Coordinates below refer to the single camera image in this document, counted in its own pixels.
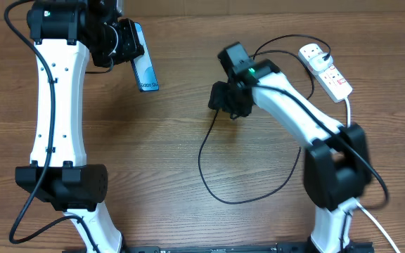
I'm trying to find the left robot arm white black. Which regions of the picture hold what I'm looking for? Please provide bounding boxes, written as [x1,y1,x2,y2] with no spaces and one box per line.
[15,0,159,252]

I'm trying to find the white charger plug adapter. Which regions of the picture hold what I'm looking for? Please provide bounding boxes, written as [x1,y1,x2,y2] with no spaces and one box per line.
[309,54,333,72]

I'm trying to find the black USB-C charging cable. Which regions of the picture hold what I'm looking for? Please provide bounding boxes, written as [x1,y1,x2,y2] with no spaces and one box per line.
[198,34,332,205]

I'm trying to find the Galaxy S24+ smartphone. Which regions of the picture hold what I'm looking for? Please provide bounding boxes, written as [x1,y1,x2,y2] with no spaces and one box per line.
[131,22,160,92]

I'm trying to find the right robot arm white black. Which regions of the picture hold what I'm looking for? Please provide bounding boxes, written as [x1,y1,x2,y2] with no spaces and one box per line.
[208,42,374,252]

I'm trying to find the white power strip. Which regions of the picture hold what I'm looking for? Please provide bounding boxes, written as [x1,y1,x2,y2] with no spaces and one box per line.
[298,44,352,103]

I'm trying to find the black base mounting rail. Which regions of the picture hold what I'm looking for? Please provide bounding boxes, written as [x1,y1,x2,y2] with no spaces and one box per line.
[61,241,375,253]

